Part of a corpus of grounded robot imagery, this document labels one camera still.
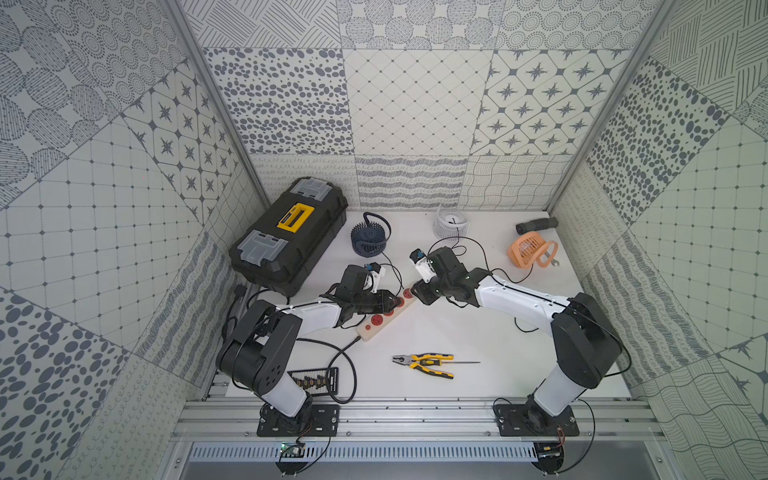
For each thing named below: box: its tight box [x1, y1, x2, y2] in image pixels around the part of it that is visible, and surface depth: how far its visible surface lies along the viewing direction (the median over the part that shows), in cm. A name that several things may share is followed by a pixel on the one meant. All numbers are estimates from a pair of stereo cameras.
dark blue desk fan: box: [350, 212, 392, 258], surface depth 108 cm
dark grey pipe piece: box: [516, 217, 559, 235], surface depth 116 cm
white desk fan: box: [433, 209, 469, 240], surface depth 110 cm
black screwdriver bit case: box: [287, 367, 339, 395], surface depth 80 cm
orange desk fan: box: [507, 232, 559, 269], surface depth 98 cm
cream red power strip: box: [356, 288, 417, 341], surface depth 90 cm
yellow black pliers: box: [392, 352, 455, 379], surface depth 85 cm
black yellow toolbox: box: [229, 176, 349, 297], surface depth 94 cm
